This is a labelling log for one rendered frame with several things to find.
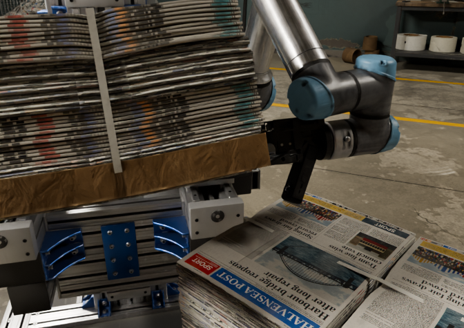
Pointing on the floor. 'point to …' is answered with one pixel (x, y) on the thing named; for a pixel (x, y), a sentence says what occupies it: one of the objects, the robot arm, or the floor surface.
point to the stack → (320, 273)
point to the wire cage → (36, 3)
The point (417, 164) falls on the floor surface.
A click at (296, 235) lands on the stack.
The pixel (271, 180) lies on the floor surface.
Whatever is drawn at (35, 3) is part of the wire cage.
